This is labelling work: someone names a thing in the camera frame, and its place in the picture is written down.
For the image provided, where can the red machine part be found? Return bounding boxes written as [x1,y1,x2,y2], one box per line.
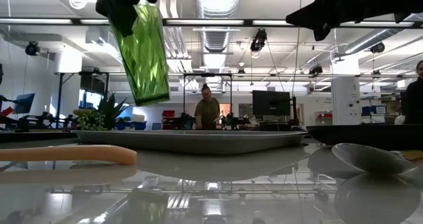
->
[0,106,16,118]

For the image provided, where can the pale beaded succulent plant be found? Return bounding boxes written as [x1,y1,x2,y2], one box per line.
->
[73,108,106,131]

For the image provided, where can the blue storage bins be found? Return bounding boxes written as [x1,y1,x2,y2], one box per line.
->
[361,104,387,124]
[115,120,148,131]

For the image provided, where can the blue screen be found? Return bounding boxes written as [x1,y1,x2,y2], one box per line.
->
[15,93,36,114]

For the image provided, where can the silver ventilation duct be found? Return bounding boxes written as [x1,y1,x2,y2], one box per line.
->
[194,0,242,69]

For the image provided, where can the white pillar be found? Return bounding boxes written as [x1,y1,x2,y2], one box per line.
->
[331,57,362,126]

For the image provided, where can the shelf with red bins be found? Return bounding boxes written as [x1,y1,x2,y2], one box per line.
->
[315,111,334,126]

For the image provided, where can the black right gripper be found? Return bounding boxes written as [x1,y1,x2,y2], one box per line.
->
[286,0,397,42]

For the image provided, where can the black frame with screen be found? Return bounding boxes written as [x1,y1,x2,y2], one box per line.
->
[54,71,110,129]

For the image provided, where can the black computer monitor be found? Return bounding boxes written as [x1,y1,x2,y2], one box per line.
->
[252,90,291,117]

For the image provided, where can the black bench machinery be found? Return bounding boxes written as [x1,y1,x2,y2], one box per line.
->
[0,113,79,132]

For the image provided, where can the black plate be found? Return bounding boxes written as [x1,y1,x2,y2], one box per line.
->
[305,124,423,151]

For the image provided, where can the spiky green succulent plant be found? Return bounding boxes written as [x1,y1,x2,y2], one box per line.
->
[97,92,130,131]

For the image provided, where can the red storage bins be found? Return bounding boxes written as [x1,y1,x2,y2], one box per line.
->
[161,110,176,130]

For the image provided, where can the spoon with cream handle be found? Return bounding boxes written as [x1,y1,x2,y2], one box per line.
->
[331,142,423,177]

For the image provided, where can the tan wooden spoon handle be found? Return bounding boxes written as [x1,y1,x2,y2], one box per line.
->
[0,144,138,166]

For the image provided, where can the grey serving tray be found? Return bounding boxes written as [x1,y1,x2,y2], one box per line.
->
[71,129,309,156]

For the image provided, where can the black metal rig frame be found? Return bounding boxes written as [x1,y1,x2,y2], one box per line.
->
[0,17,423,28]

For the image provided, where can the person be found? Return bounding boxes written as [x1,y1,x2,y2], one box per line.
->
[194,83,221,130]
[401,60,423,125]

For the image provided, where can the green faceted plastic cup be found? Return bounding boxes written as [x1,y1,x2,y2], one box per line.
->
[110,1,171,107]

